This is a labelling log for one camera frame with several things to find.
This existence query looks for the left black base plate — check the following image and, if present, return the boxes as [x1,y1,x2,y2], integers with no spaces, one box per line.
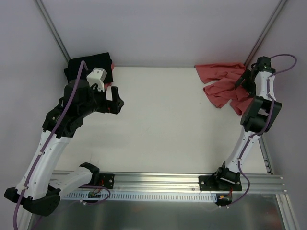
[99,173,115,189]

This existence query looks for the red t shirt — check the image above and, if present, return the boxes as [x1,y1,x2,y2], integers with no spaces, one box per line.
[195,62,252,116]
[104,63,115,89]

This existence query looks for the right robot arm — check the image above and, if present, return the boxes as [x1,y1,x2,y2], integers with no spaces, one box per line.
[204,56,282,191]

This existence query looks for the frame post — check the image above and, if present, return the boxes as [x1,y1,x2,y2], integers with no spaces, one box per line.
[33,0,71,63]
[244,0,289,68]

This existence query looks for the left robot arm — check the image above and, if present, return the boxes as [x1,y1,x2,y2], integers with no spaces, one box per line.
[4,80,124,217]

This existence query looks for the folded red t shirt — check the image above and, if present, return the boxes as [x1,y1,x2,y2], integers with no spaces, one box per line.
[104,63,115,89]

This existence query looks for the folded black t shirt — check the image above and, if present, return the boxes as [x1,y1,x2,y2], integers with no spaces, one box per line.
[64,52,113,82]

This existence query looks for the left rear frame post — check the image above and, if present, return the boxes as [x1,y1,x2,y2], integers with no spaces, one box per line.
[33,0,71,63]

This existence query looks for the right rear frame post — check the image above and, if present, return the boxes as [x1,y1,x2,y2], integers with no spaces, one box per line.
[244,0,289,68]

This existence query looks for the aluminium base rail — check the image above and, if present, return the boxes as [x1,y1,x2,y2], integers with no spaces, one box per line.
[51,170,287,193]

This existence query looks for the white slotted cable duct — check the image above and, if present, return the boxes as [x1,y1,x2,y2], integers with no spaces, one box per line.
[63,190,217,203]

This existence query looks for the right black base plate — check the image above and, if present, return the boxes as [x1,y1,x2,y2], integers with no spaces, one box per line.
[198,175,242,191]

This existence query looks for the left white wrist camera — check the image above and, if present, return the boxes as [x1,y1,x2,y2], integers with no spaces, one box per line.
[86,68,107,92]

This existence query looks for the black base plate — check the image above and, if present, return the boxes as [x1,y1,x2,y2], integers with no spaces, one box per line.
[99,173,115,189]
[198,175,242,191]

